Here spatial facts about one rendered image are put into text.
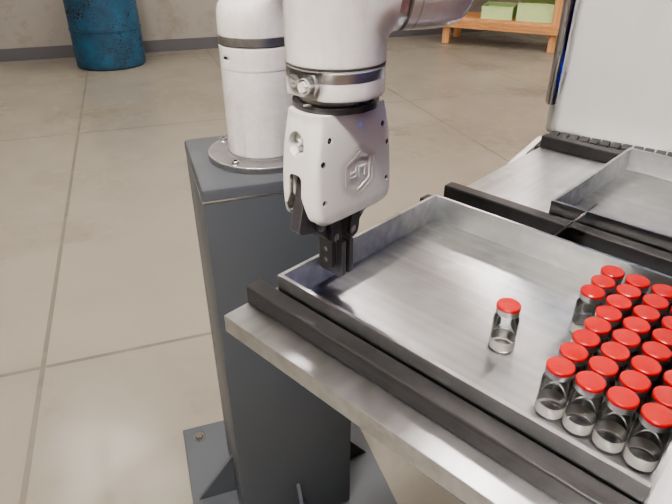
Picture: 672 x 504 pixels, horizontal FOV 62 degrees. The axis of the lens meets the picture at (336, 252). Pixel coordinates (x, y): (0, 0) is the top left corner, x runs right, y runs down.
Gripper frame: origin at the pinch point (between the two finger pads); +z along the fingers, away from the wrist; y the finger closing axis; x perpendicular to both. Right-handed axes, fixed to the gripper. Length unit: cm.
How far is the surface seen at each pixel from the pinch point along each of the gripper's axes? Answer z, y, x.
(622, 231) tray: 1.8, 28.1, -18.1
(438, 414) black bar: 3.3, -8.0, -18.3
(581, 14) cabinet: -13, 86, 15
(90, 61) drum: 82, 196, 506
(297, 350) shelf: 4.4, -9.5, -4.4
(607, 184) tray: 4.1, 46.0, -9.9
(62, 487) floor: 92, -17, 78
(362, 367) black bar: 3.3, -8.0, -10.8
